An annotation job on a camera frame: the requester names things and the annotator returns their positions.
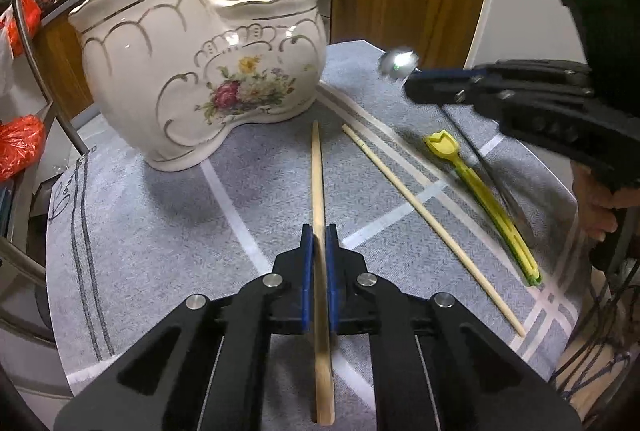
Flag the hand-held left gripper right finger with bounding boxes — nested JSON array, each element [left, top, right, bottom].
[[325, 225, 583, 431]]

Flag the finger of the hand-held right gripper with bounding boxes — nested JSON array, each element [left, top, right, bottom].
[[415, 58, 594, 95], [404, 78, 502, 123]]

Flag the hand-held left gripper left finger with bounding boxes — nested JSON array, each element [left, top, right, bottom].
[[52, 223, 316, 431]]

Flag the yellow tulip plastic utensil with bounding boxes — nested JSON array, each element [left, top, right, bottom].
[[423, 130, 544, 287]]

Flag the silver metal spoon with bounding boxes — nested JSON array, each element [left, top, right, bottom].
[[377, 46, 539, 258]]

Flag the wooden chopstick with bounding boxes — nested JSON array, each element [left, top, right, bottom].
[[341, 124, 527, 338], [310, 121, 335, 427]]

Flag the white floral ceramic utensil holder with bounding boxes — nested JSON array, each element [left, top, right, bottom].
[[67, 0, 329, 172]]

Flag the person's right hand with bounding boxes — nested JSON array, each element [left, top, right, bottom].
[[573, 164, 620, 243]]

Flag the grey striped table cloth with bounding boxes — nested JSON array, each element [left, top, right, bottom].
[[45, 40, 594, 431]]

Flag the stainless steel shelf rack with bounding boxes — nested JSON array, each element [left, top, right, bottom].
[[0, 0, 97, 352]]

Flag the hanging orange plastic bag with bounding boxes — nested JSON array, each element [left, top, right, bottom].
[[0, 0, 42, 58]]

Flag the black cables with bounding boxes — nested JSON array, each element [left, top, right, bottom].
[[549, 256, 640, 417]]

